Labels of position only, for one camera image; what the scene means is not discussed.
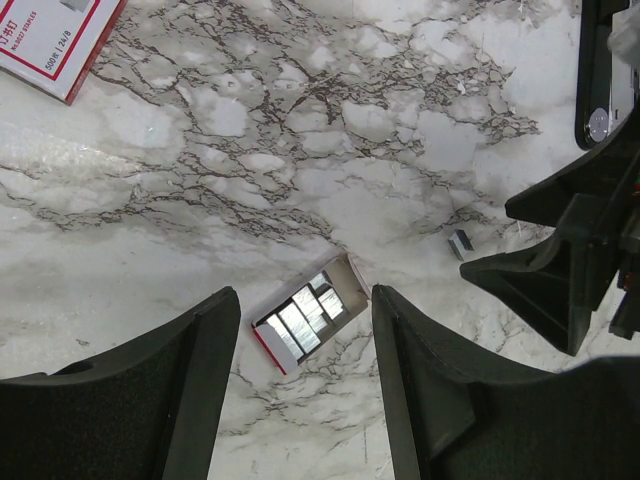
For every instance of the staple box tray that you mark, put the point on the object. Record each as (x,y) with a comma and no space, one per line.
(309,311)

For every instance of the staple strip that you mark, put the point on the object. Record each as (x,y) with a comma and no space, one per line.
(460,244)

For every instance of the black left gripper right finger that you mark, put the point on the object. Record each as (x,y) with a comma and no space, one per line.
(455,410)

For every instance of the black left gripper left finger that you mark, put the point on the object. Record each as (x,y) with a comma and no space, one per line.
(147,409)

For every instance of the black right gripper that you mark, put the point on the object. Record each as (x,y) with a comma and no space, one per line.
(556,285)

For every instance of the red white staple box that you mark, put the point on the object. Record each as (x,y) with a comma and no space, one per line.
(52,45)

